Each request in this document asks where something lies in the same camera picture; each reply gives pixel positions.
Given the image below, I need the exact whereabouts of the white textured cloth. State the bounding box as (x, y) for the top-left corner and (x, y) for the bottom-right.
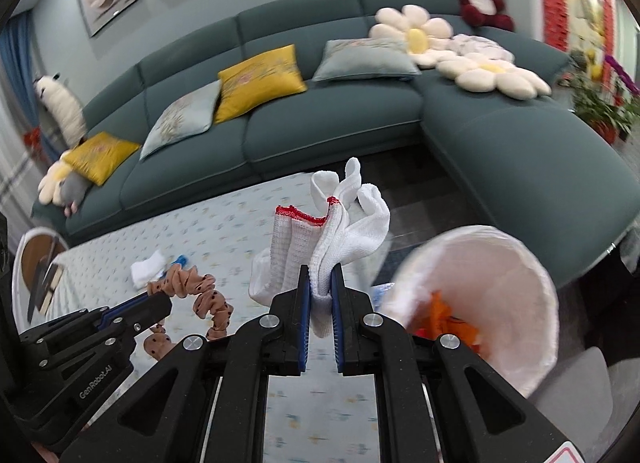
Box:
(130, 249), (167, 290)

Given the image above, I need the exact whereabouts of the blue measuring tape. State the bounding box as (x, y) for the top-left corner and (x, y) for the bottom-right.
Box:
(172, 255), (188, 268)

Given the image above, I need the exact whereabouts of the white knit glove red cuff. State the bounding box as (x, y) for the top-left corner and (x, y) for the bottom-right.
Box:
(248, 158), (390, 339)

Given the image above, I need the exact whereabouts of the trash bin with white liner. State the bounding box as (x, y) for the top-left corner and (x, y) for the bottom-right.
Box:
(378, 226), (560, 397)

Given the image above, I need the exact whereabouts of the round wooden side table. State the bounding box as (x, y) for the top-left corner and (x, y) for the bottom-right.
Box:
(12, 227), (68, 332)

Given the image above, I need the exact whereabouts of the floral light blue tablecloth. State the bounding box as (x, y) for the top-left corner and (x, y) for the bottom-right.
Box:
(46, 173), (378, 462)

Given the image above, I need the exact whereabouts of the grey plush toy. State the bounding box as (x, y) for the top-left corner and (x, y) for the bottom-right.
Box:
(60, 171), (93, 217)

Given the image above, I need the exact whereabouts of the small daisy cushion left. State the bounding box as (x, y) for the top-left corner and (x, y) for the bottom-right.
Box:
(38, 150), (73, 206)

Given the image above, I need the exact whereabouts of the yellow embroidered cushion left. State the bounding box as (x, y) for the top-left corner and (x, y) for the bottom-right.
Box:
(63, 132), (141, 187)

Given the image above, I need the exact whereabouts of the yellow embroidered cushion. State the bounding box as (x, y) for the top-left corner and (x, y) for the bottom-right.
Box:
(63, 132), (141, 187)
(214, 44), (307, 124)

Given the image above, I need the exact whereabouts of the grey upholstered stool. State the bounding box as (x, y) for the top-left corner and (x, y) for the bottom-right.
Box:
(529, 347), (639, 462)

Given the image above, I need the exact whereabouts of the white plush animal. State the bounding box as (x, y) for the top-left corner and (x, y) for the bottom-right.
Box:
(34, 75), (87, 148)

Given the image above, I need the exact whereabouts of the light green cushion left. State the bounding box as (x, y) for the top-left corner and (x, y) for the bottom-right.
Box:
(140, 81), (221, 160)

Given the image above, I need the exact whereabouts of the light green cushion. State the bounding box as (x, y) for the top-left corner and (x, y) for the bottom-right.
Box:
(140, 81), (221, 160)
(312, 38), (421, 83)

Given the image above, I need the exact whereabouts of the blue curtain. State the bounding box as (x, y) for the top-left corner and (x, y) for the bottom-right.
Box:
(1, 10), (58, 163)

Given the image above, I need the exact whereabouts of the yellow embroidered cushion centre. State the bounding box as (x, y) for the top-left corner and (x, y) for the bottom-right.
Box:
(214, 44), (307, 124)

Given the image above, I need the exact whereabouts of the dark green sectional sofa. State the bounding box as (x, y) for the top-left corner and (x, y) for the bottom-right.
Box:
(32, 0), (639, 285)

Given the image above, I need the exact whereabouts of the flat white daisy cushion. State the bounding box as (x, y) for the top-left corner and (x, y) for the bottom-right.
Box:
(436, 54), (552, 101)

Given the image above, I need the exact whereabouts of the light green cushion right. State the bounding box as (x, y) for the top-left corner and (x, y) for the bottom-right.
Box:
(312, 38), (421, 83)

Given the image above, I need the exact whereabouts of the potted green plant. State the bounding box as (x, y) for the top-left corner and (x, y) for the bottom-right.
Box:
(560, 49), (639, 146)

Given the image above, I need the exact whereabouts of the pink folded blanket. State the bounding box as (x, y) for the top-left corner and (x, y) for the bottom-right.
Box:
(447, 34), (514, 62)

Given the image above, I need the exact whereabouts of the upright white daisy cushion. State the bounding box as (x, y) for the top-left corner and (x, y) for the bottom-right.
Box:
(369, 4), (456, 69)

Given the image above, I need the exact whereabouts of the purple orchid plant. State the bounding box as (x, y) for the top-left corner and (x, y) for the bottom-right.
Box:
(604, 55), (640, 97)

